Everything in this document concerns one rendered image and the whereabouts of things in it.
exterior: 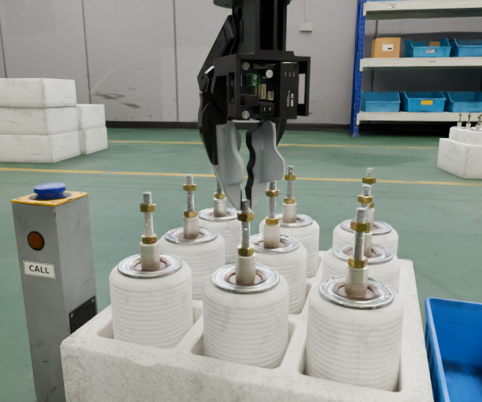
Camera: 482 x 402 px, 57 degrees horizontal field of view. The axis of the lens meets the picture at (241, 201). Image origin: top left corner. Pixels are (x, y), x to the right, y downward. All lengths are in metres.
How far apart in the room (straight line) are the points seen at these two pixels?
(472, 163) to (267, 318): 2.28
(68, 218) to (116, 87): 5.57
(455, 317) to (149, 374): 0.52
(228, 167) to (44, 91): 2.75
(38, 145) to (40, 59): 3.57
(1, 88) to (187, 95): 2.98
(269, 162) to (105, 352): 0.27
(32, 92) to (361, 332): 2.92
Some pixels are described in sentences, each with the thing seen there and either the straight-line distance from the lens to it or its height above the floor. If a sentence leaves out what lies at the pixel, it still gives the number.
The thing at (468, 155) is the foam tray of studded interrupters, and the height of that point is 0.13.
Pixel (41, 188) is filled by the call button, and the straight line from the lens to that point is 0.63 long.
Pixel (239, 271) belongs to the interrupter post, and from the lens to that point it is 0.48.
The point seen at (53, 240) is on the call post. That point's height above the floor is 0.27.
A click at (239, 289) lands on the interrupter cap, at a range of 0.46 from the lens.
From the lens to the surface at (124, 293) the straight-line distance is 0.51.
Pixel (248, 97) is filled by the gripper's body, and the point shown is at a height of 0.45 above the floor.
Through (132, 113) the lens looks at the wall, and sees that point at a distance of 6.09.
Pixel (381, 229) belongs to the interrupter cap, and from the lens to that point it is 0.69.
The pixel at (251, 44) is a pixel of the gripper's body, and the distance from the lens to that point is 0.40.
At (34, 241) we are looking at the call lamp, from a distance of 0.64.
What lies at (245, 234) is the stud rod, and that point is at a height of 0.30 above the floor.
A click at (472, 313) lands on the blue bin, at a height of 0.10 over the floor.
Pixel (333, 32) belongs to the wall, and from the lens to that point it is 5.63.
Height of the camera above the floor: 0.45
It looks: 14 degrees down
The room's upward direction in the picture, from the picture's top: straight up
